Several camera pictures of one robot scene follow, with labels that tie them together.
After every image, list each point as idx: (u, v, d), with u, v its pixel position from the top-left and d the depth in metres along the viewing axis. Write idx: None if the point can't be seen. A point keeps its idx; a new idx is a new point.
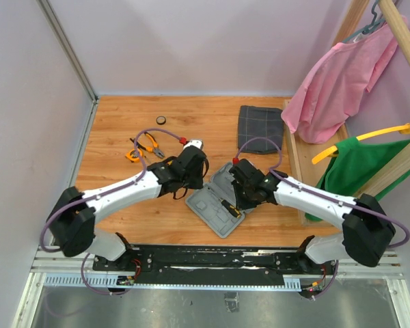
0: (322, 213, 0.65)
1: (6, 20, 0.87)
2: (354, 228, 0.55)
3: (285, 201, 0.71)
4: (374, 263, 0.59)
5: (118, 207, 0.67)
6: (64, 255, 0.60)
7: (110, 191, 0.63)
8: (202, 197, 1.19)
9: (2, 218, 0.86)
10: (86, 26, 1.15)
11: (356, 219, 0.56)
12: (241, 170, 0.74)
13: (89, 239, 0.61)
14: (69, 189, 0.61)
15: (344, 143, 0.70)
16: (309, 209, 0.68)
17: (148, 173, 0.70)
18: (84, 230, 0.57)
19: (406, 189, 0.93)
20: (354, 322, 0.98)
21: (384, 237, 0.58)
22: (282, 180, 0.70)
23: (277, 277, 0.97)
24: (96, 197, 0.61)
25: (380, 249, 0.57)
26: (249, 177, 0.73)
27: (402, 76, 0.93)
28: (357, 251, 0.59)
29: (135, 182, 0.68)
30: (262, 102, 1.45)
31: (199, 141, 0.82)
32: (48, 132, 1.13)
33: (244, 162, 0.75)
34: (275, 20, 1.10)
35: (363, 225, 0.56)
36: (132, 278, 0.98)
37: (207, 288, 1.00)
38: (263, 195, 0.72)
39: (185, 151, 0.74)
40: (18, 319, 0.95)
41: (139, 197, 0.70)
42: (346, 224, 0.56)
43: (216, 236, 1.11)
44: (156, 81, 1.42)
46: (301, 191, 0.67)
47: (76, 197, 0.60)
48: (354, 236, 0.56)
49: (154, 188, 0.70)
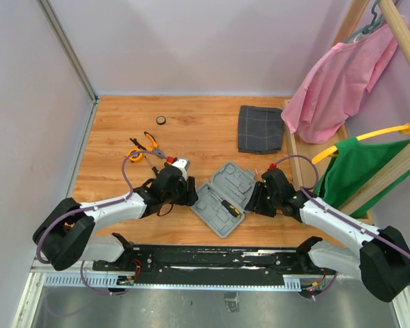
0: (343, 236, 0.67)
1: (6, 20, 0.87)
2: (370, 256, 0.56)
3: (310, 220, 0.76)
4: (389, 297, 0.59)
5: (109, 221, 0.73)
6: (56, 265, 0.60)
7: (107, 204, 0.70)
8: (202, 198, 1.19)
9: (2, 218, 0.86)
10: (85, 25, 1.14)
11: (375, 248, 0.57)
12: (275, 180, 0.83)
13: (80, 251, 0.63)
14: (66, 201, 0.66)
15: (344, 143, 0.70)
16: (331, 231, 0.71)
17: (135, 194, 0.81)
18: (79, 240, 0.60)
19: (406, 189, 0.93)
20: (354, 322, 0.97)
21: (403, 274, 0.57)
22: (310, 199, 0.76)
23: (277, 277, 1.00)
24: (94, 208, 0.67)
25: (398, 285, 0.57)
26: (280, 188, 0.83)
27: (402, 76, 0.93)
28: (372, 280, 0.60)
29: (126, 199, 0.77)
30: (262, 102, 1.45)
31: (184, 160, 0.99)
32: (48, 132, 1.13)
33: (279, 174, 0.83)
34: (275, 20, 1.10)
35: (380, 255, 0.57)
36: (132, 278, 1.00)
37: (207, 288, 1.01)
38: (289, 209, 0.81)
39: (161, 173, 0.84)
40: (18, 319, 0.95)
41: (126, 214, 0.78)
42: (364, 251, 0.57)
43: (216, 236, 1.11)
44: (156, 81, 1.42)
46: (325, 212, 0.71)
47: (74, 206, 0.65)
48: (371, 264, 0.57)
49: (140, 207, 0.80)
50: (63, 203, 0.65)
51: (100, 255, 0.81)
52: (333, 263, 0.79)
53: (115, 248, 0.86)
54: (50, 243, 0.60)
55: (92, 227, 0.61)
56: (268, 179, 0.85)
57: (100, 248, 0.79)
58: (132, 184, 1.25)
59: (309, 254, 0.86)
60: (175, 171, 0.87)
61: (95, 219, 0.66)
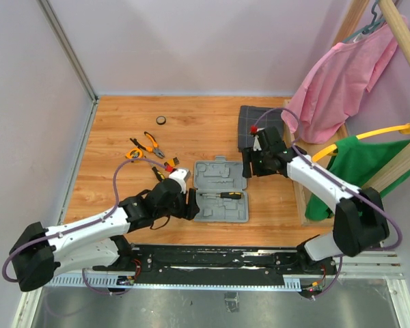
0: (323, 193, 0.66)
1: (6, 20, 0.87)
2: (345, 210, 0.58)
3: (295, 176, 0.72)
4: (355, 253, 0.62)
5: (84, 243, 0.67)
6: (23, 290, 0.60)
7: (76, 229, 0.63)
8: (202, 206, 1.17)
9: (1, 219, 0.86)
10: (85, 26, 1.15)
11: (351, 204, 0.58)
12: (266, 136, 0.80)
13: (47, 276, 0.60)
14: (33, 225, 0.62)
15: (344, 143, 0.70)
16: (313, 188, 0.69)
17: (119, 210, 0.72)
18: (41, 269, 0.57)
19: (406, 189, 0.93)
20: (354, 322, 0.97)
21: (372, 233, 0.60)
22: (298, 156, 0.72)
23: (277, 277, 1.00)
24: (59, 236, 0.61)
25: (366, 242, 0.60)
26: (270, 144, 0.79)
27: (402, 76, 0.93)
28: (342, 236, 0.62)
29: (103, 219, 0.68)
30: (262, 102, 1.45)
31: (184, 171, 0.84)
32: (48, 132, 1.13)
33: (272, 130, 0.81)
34: (275, 20, 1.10)
35: (354, 212, 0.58)
36: (132, 278, 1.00)
37: (207, 288, 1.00)
38: (277, 164, 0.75)
39: (157, 186, 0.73)
40: (18, 319, 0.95)
41: (106, 234, 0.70)
42: (339, 206, 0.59)
43: (241, 223, 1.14)
44: (156, 81, 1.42)
46: (311, 169, 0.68)
47: (40, 234, 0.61)
48: (344, 219, 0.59)
49: (123, 226, 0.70)
50: (30, 229, 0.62)
51: (89, 263, 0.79)
52: (318, 247, 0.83)
53: (109, 255, 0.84)
54: (18, 264, 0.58)
55: (51, 261, 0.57)
56: (260, 137, 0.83)
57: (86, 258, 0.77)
58: (132, 184, 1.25)
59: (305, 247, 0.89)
60: (175, 186, 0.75)
61: (57, 249, 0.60)
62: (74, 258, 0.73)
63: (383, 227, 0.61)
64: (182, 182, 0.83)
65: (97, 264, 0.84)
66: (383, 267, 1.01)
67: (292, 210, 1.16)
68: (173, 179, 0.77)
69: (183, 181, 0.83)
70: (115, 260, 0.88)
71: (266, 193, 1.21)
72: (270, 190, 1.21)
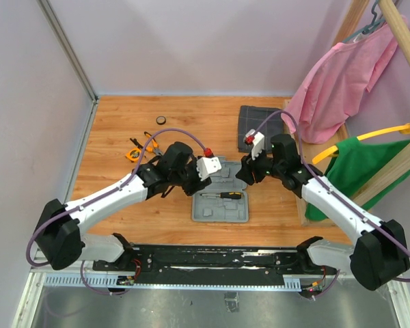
0: (342, 221, 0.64)
1: (6, 21, 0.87)
2: (367, 247, 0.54)
3: (311, 199, 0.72)
4: (373, 287, 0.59)
5: (105, 214, 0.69)
6: (55, 268, 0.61)
7: (95, 200, 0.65)
8: (201, 206, 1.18)
9: (1, 219, 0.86)
10: (85, 26, 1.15)
11: (373, 239, 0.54)
12: (285, 151, 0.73)
13: (76, 251, 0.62)
14: (52, 203, 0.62)
15: (344, 143, 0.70)
16: (329, 213, 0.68)
17: (135, 178, 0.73)
18: (69, 242, 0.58)
19: (406, 189, 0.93)
20: (354, 322, 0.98)
21: (393, 268, 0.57)
22: (315, 178, 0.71)
23: (277, 277, 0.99)
24: (80, 208, 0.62)
25: (385, 277, 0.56)
26: (288, 160, 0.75)
27: (402, 76, 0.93)
28: (361, 268, 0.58)
29: (119, 187, 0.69)
30: (262, 102, 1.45)
31: (216, 165, 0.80)
32: (48, 132, 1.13)
33: (292, 145, 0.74)
34: (275, 20, 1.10)
35: (377, 248, 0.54)
36: (132, 278, 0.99)
37: (207, 288, 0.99)
38: (290, 184, 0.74)
39: (169, 149, 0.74)
40: (18, 319, 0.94)
41: (126, 201, 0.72)
42: (361, 240, 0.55)
43: (240, 223, 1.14)
44: (156, 81, 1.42)
46: (329, 195, 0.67)
47: (60, 209, 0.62)
48: (365, 253, 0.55)
49: (141, 192, 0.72)
50: (49, 206, 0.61)
51: (100, 254, 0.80)
52: (326, 257, 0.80)
53: (115, 248, 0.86)
54: (45, 244, 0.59)
55: (78, 231, 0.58)
56: (276, 144, 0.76)
57: (99, 248, 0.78)
58: None
59: (308, 252, 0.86)
60: (186, 149, 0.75)
61: (82, 221, 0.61)
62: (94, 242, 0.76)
63: (404, 261, 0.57)
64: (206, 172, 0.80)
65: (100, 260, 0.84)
66: None
67: (292, 210, 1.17)
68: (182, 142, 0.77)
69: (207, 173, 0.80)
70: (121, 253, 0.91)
71: (266, 193, 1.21)
72: (270, 190, 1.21)
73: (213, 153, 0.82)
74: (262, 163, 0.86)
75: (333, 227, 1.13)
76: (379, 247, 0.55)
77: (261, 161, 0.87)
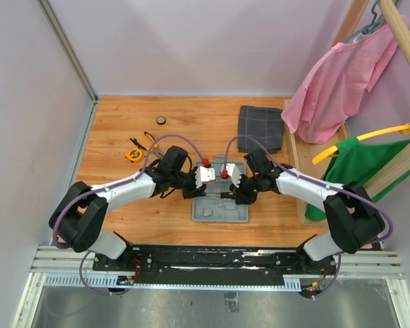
0: (314, 197, 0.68)
1: (7, 20, 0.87)
2: (332, 206, 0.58)
3: (286, 188, 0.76)
4: (354, 249, 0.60)
5: (121, 201, 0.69)
6: (74, 251, 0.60)
7: (117, 185, 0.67)
8: (201, 206, 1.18)
9: (1, 219, 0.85)
10: (86, 26, 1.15)
11: (337, 199, 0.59)
12: (255, 158, 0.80)
13: (98, 233, 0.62)
14: (76, 184, 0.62)
15: (344, 143, 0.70)
16: (305, 195, 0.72)
17: (145, 175, 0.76)
18: (95, 221, 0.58)
19: (406, 190, 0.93)
20: (354, 322, 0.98)
21: (368, 226, 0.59)
22: (285, 171, 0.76)
23: (277, 277, 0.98)
24: (106, 188, 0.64)
25: (361, 236, 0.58)
26: (260, 165, 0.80)
27: (402, 76, 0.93)
28: (337, 232, 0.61)
29: (134, 179, 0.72)
30: (263, 102, 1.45)
31: (210, 174, 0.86)
32: (48, 131, 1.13)
33: (259, 151, 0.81)
34: (275, 20, 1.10)
35: (343, 206, 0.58)
36: (132, 278, 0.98)
37: (207, 288, 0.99)
38: (268, 183, 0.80)
39: (169, 152, 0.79)
40: (18, 319, 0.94)
41: (137, 194, 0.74)
42: (326, 202, 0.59)
43: (240, 223, 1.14)
44: (156, 81, 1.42)
46: (297, 179, 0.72)
47: (85, 189, 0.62)
48: (333, 214, 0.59)
49: (149, 186, 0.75)
50: (73, 188, 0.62)
51: (106, 247, 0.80)
52: (320, 249, 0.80)
53: (119, 244, 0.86)
54: (67, 225, 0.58)
55: (105, 210, 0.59)
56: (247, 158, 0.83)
57: (103, 242, 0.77)
58: None
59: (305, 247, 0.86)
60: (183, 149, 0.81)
61: (108, 199, 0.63)
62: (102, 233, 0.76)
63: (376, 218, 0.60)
64: (200, 180, 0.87)
65: (103, 253, 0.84)
66: (383, 266, 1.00)
67: (292, 210, 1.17)
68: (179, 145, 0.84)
69: (201, 181, 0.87)
70: (123, 251, 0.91)
71: (266, 193, 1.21)
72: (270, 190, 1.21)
73: (209, 163, 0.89)
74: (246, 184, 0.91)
75: None
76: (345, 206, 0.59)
77: (246, 182, 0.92)
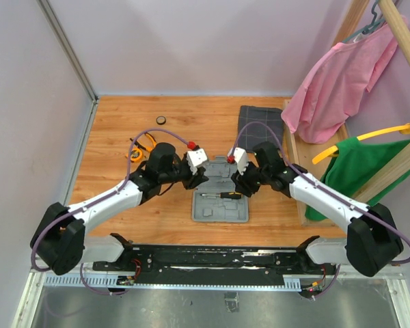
0: (331, 213, 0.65)
1: (7, 20, 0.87)
2: (359, 232, 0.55)
3: (299, 195, 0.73)
4: (372, 272, 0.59)
5: (104, 217, 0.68)
6: (56, 273, 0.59)
7: (97, 203, 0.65)
8: (201, 206, 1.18)
9: (0, 219, 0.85)
10: (86, 26, 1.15)
11: (364, 225, 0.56)
12: (268, 154, 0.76)
13: (79, 253, 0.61)
14: (54, 206, 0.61)
15: (344, 143, 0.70)
16: (320, 208, 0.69)
17: (130, 184, 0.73)
18: (73, 244, 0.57)
19: (406, 190, 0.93)
20: (354, 322, 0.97)
21: (389, 251, 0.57)
22: (301, 175, 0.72)
23: (277, 277, 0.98)
24: (83, 209, 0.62)
25: (383, 263, 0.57)
26: (271, 163, 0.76)
27: (402, 76, 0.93)
28: (357, 257, 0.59)
29: (117, 191, 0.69)
30: (263, 102, 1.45)
31: (201, 156, 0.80)
32: (48, 131, 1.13)
33: (270, 147, 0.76)
34: (275, 20, 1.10)
35: (368, 232, 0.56)
36: (132, 278, 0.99)
37: (207, 287, 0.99)
38: (279, 184, 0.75)
39: (152, 154, 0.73)
40: (18, 319, 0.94)
41: (121, 206, 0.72)
42: (352, 227, 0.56)
43: (240, 223, 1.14)
44: (156, 81, 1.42)
46: (316, 188, 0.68)
47: (62, 211, 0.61)
48: (358, 240, 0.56)
49: (136, 195, 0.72)
50: (50, 210, 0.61)
51: (99, 255, 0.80)
52: (322, 255, 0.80)
53: (116, 247, 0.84)
54: (46, 249, 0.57)
55: (83, 231, 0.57)
56: (257, 152, 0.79)
57: (97, 248, 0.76)
58: None
59: (307, 251, 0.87)
60: (169, 149, 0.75)
61: (85, 221, 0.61)
62: (93, 244, 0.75)
63: (397, 243, 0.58)
64: (193, 166, 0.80)
65: (100, 258, 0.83)
66: (383, 267, 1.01)
67: (292, 210, 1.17)
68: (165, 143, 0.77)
69: (195, 166, 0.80)
70: (121, 253, 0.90)
71: (266, 193, 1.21)
72: (270, 190, 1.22)
73: (196, 145, 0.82)
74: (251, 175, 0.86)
75: (334, 227, 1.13)
76: (370, 231, 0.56)
77: (251, 171, 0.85)
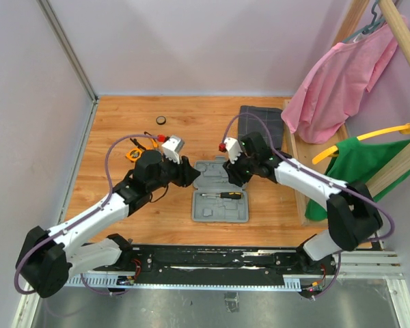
0: (314, 193, 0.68)
1: (7, 21, 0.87)
2: (336, 206, 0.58)
3: (284, 180, 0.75)
4: (352, 248, 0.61)
5: (89, 235, 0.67)
6: (42, 296, 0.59)
7: (79, 223, 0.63)
8: (201, 206, 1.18)
9: (1, 219, 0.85)
10: (86, 26, 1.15)
11: (342, 199, 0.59)
12: (253, 143, 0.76)
13: (64, 275, 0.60)
14: (35, 230, 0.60)
15: (344, 143, 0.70)
16: (304, 190, 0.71)
17: (115, 197, 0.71)
18: (55, 269, 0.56)
19: (406, 190, 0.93)
20: (354, 322, 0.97)
21: (367, 226, 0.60)
22: (285, 160, 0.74)
23: (277, 277, 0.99)
24: (63, 232, 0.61)
25: (362, 237, 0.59)
26: (258, 152, 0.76)
27: (402, 76, 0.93)
28: (337, 232, 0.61)
29: (101, 207, 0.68)
30: (263, 102, 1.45)
31: (175, 141, 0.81)
32: (48, 132, 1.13)
33: (258, 136, 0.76)
34: (275, 20, 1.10)
35: (346, 206, 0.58)
36: (132, 278, 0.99)
37: (207, 288, 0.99)
38: (265, 171, 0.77)
39: (137, 165, 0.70)
40: (18, 319, 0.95)
41: (108, 221, 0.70)
42: (330, 201, 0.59)
43: (240, 223, 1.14)
44: (156, 82, 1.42)
46: (298, 171, 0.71)
47: (43, 236, 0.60)
48: (337, 214, 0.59)
49: (122, 209, 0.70)
50: (31, 235, 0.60)
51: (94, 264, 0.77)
52: (318, 247, 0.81)
53: (112, 252, 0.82)
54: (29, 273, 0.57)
55: (64, 257, 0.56)
56: (246, 142, 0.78)
57: (91, 260, 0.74)
58: None
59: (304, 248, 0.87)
60: (154, 157, 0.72)
61: (66, 245, 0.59)
62: (84, 257, 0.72)
63: (375, 218, 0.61)
64: (173, 153, 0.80)
65: (98, 265, 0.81)
66: (383, 266, 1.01)
67: (292, 210, 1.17)
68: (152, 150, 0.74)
69: (173, 152, 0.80)
70: (120, 253, 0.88)
71: (266, 193, 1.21)
72: (270, 190, 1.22)
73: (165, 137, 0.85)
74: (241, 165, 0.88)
75: None
76: (347, 206, 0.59)
77: (242, 161, 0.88)
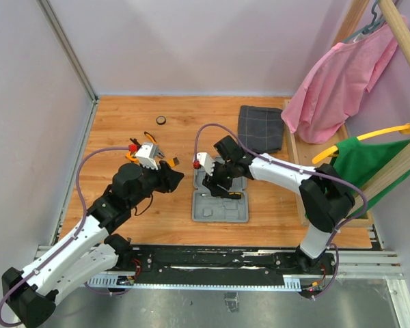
0: (288, 183, 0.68)
1: (7, 20, 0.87)
2: (308, 190, 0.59)
3: (260, 175, 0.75)
4: (330, 227, 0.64)
5: (69, 265, 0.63)
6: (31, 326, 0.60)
7: (51, 259, 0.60)
8: (201, 206, 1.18)
9: (1, 219, 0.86)
10: (85, 26, 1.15)
11: (312, 183, 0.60)
12: (225, 146, 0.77)
13: (48, 307, 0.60)
14: (9, 272, 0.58)
15: (344, 143, 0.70)
16: (280, 182, 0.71)
17: (89, 220, 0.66)
18: (33, 309, 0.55)
19: (406, 190, 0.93)
20: (354, 322, 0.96)
21: (341, 204, 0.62)
22: (256, 156, 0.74)
23: (277, 277, 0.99)
24: (35, 272, 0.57)
25: (337, 215, 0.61)
26: (231, 154, 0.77)
27: (402, 76, 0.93)
28: (315, 214, 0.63)
29: (74, 237, 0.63)
30: (263, 102, 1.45)
31: (148, 146, 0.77)
32: (48, 132, 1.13)
33: (229, 139, 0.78)
34: (275, 20, 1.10)
35: (317, 189, 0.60)
36: (132, 278, 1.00)
37: (207, 288, 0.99)
38: (241, 170, 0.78)
39: (115, 180, 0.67)
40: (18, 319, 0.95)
41: (87, 247, 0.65)
42: (303, 187, 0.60)
43: (240, 223, 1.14)
44: (156, 81, 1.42)
46: (270, 165, 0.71)
47: (16, 279, 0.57)
48: (309, 198, 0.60)
49: (98, 234, 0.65)
50: (5, 277, 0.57)
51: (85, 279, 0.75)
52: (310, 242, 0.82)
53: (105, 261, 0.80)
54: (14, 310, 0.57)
55: (38, 299, 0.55)
56: (218, 148, 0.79)
57: (79, 278, 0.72)
58: None
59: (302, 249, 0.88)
60: (133, 171, 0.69)
61: (39, 286, 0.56)
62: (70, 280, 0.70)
63: (347, 196, 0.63)
64: (149, 160, 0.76)
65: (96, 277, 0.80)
66: (383, 266, 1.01)
67: (292, 210, 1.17)
68: (132, 162, 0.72)
69: (149, 158, 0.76)
70: (116, 259, 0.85)
71: (265, 193, 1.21)
72: (270, 190, 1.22)
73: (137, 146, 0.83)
74: (220, 173, 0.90)
75: None
76: (318, 188, 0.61)
77: (219, 169, 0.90)
